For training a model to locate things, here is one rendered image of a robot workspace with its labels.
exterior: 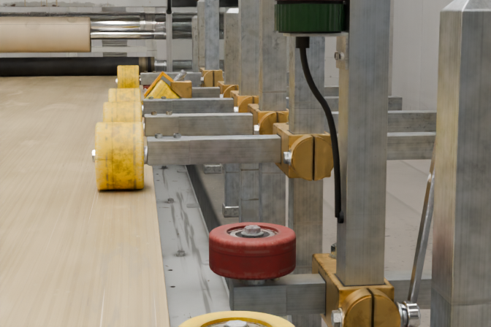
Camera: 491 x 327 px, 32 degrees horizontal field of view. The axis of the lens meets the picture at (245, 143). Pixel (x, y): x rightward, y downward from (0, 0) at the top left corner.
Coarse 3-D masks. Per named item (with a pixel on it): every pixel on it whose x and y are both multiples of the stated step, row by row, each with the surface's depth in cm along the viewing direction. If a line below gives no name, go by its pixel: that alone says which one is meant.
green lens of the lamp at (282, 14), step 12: (276, 12) 72; (288, 12) 71; (300, 12) 70; (312, 12) 70; (324, 12) 70; (336, 12) 71; (276, 24) 72; (288, 24) 71; (300, 24) 70; (312, 24) 70; (324, 24) 70; (336, 24) 71
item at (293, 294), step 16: (384, 272) 82; (400, 272) 82; (240, 288) 78; (256, 288) 78; (272, 288) 78; (288, 288) 79; (304, 288) 79; (320, 288) 79; (400, 288) 80; (240, 304) 78; (256, 304) 78; (272, 304) 79; (288, 304) 79; (304, 304) 79; (320, 304) 79
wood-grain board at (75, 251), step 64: (0, 128) 158; (64, 128) 158; (0, 192) 100; (64, 192) 100; (128, 192) 100; (0, 256) 73; (64, 256) 73; (128, 256) 73; (0, 320) 58; (64, 320) 58; (128, 320) 58
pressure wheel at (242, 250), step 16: (240, 224) 82; (256, 224) 82; (272, 224) 82; (224, 240) 76; (240, 240) 76; (256, 240) 76; (272, 240) 76; (288, 240) 77; (224, 256) 76; (240, 256) 75; (256, 256) 75; (272, 256) 76; (288, 256) 77; (224, 272) 76; (240, 272) 76; (256, 272) 76; (272, 272) 76; (288, 272) 77
